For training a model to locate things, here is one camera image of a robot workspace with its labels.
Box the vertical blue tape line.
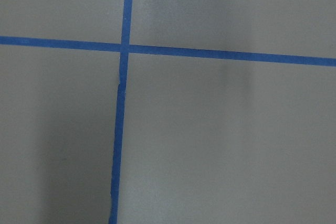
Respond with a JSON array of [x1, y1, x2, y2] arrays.
[[108, 0, 132, 223]]

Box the horizontal blue tape line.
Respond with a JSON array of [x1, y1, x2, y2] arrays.
[[1, 36, 335, 67]]

